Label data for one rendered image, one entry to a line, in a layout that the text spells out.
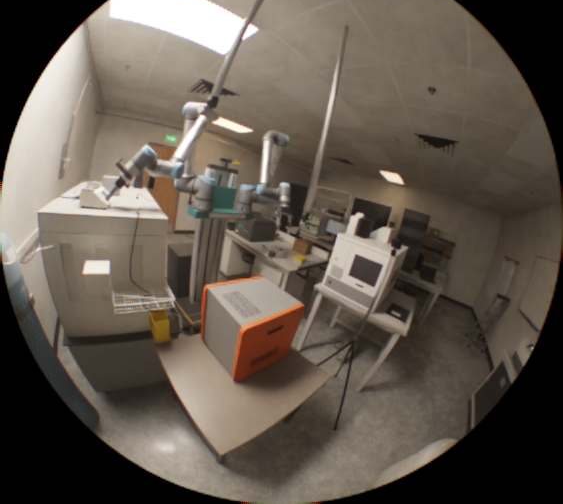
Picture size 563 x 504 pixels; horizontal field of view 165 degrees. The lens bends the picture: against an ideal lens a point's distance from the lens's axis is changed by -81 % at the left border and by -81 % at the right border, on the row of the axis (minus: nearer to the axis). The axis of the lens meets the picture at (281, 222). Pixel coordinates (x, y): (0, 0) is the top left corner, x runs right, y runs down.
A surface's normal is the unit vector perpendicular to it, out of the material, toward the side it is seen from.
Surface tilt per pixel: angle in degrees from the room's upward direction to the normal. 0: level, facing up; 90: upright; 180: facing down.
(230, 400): 0
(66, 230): 90
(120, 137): 90
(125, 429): 0
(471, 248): 90
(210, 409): 0
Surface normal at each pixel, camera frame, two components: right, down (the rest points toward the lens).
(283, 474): 0.23, -0.96
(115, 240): 0.69, 0.28
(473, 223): -0.68, -0.04
